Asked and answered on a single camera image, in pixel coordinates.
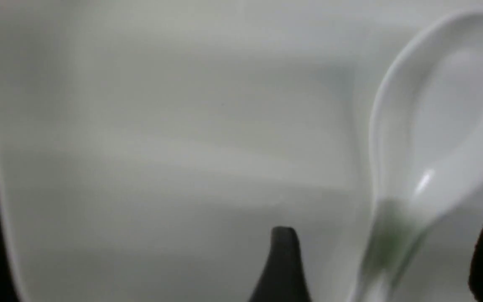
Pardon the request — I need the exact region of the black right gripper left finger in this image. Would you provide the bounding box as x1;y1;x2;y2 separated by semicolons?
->
249;226;311;302

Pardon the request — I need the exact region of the white square rice plate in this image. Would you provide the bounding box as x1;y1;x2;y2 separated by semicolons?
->
0;0;483;302

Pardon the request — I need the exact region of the white ceramic soup spoon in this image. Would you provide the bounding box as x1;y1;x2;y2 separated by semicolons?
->
348;9;483;302

